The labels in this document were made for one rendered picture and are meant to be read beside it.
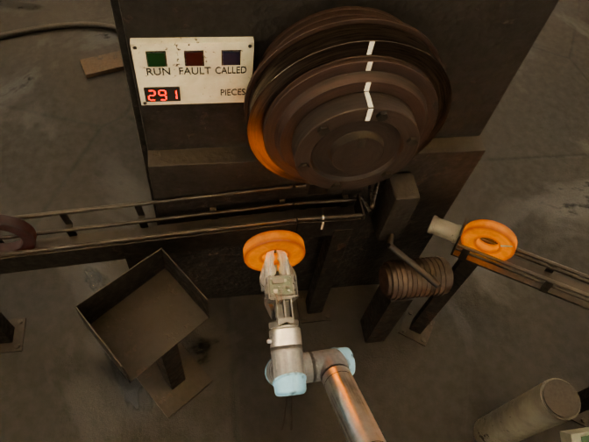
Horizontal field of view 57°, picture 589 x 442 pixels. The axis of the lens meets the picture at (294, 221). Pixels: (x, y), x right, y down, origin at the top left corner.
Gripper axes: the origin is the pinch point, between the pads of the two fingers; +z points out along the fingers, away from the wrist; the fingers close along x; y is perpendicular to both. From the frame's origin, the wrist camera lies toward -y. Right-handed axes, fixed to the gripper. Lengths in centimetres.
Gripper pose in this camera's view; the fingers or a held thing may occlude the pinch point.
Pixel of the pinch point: (274, 247)
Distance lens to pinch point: 134.9
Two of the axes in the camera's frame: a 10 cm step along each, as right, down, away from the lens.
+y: 1.3, -3.0, -9.5
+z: -1.1, -9.5, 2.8
